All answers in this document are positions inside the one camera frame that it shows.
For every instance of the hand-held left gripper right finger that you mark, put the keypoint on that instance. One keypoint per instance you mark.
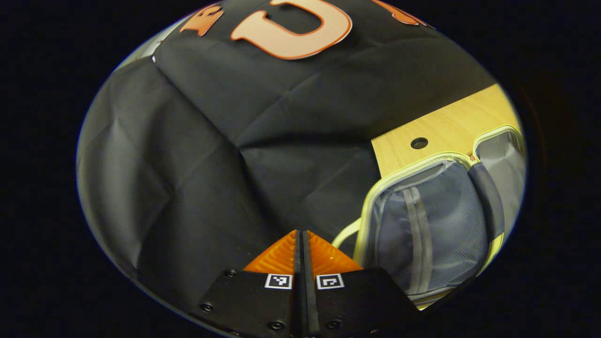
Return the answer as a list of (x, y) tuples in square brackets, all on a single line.
[(357, 300)]

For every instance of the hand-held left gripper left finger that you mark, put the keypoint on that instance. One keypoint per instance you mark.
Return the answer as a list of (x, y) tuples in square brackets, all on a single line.
[(253, 300)]

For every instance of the cream yellow suitcase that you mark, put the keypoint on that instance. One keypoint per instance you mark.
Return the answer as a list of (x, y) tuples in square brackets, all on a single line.
[(436, 225)]

